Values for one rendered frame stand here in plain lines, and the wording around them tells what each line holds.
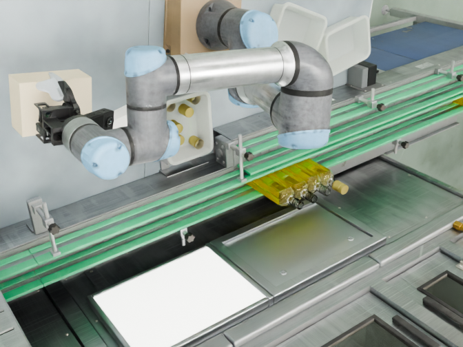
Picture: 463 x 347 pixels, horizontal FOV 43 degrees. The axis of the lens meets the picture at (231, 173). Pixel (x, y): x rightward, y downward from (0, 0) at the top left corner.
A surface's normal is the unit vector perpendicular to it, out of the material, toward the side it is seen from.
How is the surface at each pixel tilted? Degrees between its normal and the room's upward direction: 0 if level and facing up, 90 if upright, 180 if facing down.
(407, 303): 90
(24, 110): 0
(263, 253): 90
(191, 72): 19
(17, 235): 90
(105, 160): 0
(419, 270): 90
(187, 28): 5
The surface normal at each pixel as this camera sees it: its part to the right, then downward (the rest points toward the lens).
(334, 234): -0.05, -0.87
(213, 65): 0.47, -0.24
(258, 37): 0.59, 0.18
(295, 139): -0.34, 0.37
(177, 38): -0.81, 0.17
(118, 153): 0.57, 0.38
